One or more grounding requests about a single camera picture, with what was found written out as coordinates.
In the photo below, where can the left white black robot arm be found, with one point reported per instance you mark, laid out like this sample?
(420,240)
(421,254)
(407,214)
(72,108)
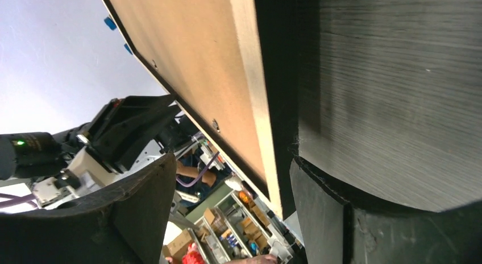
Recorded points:
(38,154)

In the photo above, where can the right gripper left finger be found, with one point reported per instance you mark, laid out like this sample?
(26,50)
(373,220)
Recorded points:
(124,222)

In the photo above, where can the brown frame backing board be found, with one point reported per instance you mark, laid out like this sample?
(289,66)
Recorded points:
(193,45)

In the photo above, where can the black wooden picture frame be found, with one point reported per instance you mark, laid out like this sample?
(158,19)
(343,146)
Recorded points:
(267,35)

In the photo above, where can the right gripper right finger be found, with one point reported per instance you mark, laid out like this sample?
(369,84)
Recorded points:
(343,224)

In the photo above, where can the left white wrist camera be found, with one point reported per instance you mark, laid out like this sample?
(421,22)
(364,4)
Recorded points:
(85,175)

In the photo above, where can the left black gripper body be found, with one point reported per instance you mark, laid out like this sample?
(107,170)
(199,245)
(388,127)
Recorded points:
(120,131)

